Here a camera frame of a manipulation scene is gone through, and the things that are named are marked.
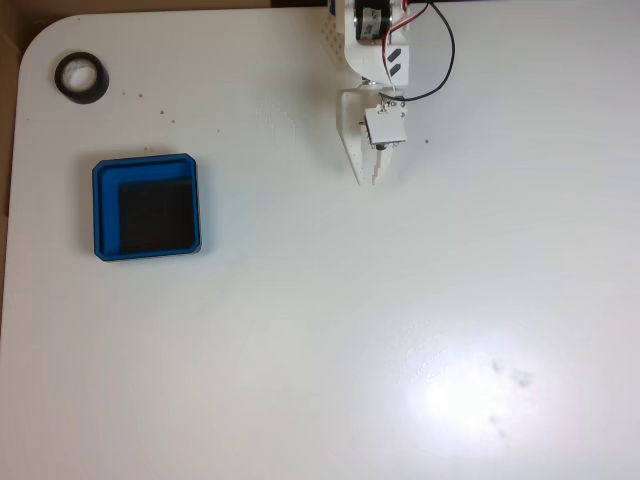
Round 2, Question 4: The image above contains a black tape roll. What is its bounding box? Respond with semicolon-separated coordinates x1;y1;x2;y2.
54;50;111;107

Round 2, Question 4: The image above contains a blue square box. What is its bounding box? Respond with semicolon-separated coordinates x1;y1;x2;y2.
91;152;204;263

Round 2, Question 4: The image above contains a red white servo cable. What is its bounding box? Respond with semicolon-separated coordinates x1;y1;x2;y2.
380;1;432;97

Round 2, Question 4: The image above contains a white square camera box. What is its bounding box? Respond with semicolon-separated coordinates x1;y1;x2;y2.
363;105;409;150

